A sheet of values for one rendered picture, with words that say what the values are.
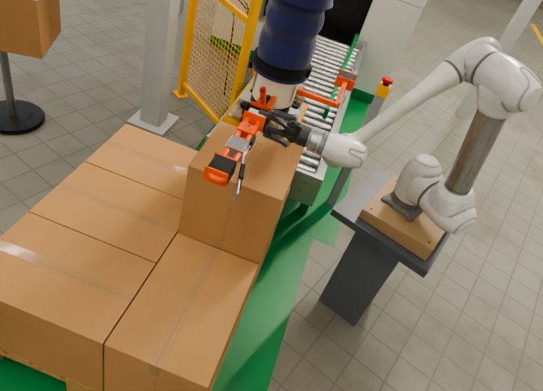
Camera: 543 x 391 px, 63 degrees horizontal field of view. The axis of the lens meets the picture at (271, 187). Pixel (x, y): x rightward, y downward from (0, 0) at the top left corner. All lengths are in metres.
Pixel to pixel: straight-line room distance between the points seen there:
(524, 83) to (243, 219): 1.11
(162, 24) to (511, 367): 3.01
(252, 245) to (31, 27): 1.81
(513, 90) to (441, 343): 1.72
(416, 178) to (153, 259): 1.18
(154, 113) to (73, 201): 1.50
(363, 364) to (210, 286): 1.05
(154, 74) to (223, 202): 1.71
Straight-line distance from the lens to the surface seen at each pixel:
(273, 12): 1.66
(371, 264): 2.33
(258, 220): 1.84
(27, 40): 3.04
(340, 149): 1.54
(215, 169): 1.30
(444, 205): 1.93
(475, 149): 1.77
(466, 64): 1.69
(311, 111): 3.15
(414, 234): 2.08
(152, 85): 3.40
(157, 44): 3.24
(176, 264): 1.94
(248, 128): 1.52
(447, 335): 2.97
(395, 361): 2.69
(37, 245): 2.02
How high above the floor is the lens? 2.08
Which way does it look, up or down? 40 degrees down
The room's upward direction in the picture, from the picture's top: 18 degrees clockwise
